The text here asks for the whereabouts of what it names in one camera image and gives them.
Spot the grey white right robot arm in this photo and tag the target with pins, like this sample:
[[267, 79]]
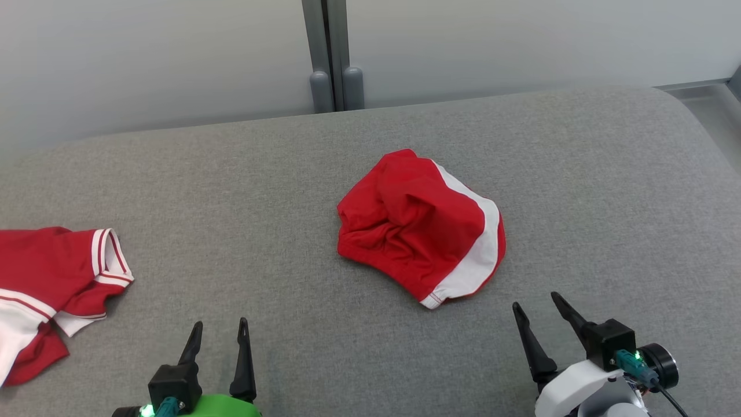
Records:
[[619, 409]]

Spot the red shorts with white stripe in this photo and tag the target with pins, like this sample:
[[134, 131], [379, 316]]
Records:
[[405, 226]]

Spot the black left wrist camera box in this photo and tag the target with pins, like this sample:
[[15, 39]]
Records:
[[173, 385]]

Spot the grey partition post with feet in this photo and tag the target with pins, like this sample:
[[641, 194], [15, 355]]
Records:
[[330, 46]]

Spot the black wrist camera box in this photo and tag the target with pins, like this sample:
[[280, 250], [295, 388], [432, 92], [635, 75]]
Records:
[[608, 341], [173, 385]]

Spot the red Bulls jersey white trim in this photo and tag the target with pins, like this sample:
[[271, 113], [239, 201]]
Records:
[[40, 260]]

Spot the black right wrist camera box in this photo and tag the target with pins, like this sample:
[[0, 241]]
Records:
[[608, 341]]

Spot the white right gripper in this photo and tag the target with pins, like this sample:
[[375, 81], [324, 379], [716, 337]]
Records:
[[570, 385]]

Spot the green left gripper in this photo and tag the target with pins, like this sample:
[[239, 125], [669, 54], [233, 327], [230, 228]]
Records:
[[226, 406]]

